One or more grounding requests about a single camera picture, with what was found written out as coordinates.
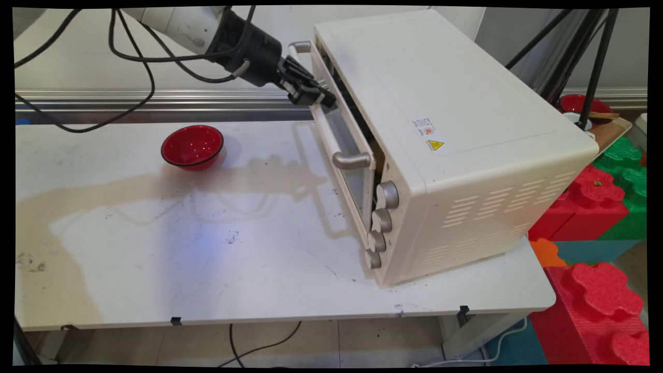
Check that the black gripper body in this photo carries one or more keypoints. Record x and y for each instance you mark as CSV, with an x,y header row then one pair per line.
x,y
251,52

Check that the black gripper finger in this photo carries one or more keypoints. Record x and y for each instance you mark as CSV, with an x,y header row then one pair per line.
x,y
300,70
313,97

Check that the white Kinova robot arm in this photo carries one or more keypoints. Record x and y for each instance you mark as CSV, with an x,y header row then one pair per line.
x,y
176,23

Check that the red bowl with black rim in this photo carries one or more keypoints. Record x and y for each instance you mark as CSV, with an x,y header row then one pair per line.
x,y
192,147

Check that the white label sticker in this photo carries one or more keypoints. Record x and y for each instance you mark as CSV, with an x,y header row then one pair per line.
x,y
423,127

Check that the large silver oven knob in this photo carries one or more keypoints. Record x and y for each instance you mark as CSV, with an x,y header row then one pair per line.
x,y
388,195

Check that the yellow warning sticker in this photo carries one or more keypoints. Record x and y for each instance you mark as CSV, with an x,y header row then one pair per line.
x,y
436,145

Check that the cream toaster oven body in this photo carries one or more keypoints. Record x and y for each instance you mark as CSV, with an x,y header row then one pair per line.
x,y
466,129

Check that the red bowl behind tripod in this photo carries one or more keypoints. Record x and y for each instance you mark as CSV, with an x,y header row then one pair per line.
x,y
572,103

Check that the white small bowl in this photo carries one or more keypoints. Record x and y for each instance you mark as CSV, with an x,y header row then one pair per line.
x,y
575,119

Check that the orange foam block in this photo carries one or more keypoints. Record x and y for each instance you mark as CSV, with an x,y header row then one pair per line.
x,y
548,254

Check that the black tripod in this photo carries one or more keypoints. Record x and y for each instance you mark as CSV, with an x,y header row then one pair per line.
x,y
595,67

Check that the white table leg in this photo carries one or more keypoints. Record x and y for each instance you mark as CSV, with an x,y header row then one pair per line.
x,y
481,331

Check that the wooden board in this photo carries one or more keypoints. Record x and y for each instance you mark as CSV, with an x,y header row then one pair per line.
x,y
611,132

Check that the teal foam block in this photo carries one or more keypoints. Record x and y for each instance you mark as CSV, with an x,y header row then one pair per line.
x,y
595,251

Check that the blue foam mat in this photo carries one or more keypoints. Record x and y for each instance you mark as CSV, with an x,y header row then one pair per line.
x,y
518,347

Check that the green foam block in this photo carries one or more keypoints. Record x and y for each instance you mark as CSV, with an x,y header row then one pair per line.
x,y
629,171

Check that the large red foam block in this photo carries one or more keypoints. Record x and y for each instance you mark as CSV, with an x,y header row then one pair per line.
x,y
595,311

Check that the aluminium rail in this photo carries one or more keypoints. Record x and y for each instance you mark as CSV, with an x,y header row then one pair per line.
x,y
207,103

